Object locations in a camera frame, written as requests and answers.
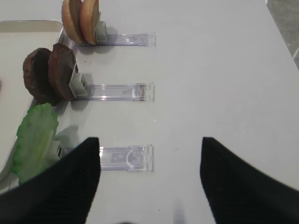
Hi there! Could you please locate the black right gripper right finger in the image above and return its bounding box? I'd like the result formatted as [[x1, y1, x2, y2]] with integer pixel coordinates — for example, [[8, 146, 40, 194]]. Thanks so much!
[[199, 137, 299, 224]]

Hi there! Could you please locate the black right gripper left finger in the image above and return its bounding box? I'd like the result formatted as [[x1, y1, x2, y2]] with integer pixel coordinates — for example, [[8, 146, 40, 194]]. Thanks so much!
[[0, 137, 101, 224]]

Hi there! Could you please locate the green lettuce leaf on rack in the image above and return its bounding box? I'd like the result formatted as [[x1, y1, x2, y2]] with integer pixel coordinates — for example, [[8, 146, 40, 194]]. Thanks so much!
[[11, 103, 60, 185]]

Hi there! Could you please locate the clear rack for lettuce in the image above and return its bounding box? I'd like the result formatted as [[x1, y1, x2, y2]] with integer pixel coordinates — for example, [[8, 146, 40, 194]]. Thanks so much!
[[52, 126, 155, 173]]

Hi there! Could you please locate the clear rack for patties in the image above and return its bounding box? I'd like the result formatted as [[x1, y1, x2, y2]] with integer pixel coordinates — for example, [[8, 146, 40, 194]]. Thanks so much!
[[69, 65, 155, 102]]

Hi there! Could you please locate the dark meat patty outer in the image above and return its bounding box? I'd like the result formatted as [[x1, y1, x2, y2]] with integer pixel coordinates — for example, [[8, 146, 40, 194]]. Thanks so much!
[[48, 43, 78, 101]]

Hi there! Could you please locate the dark meat patty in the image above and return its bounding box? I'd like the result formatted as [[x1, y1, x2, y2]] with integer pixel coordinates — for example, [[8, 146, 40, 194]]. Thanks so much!
[[48, 43, 78, 101], [22, 48, 60, 106]]

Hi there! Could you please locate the dark meat patty inner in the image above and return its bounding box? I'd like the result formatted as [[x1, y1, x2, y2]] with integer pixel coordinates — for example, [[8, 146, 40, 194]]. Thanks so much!
[[22, 48, 60, 106]]

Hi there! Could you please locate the clear rack for buns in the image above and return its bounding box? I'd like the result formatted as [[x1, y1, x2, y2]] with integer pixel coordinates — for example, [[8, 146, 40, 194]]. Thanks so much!
[[78, 21, 156, 47]]

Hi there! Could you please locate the white metal tray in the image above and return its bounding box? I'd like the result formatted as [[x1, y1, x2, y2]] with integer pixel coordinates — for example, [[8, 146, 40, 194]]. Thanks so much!
[[0, 20, 63, 180]]

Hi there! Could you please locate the outer bun half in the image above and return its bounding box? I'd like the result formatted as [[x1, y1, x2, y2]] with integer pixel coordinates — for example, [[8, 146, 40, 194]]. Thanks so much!
[[80, 0, 100, 45]]

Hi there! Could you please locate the bun half nearest tray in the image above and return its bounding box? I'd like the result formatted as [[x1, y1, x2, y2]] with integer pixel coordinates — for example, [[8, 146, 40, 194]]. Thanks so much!
[[61, 0, 85, 44]]

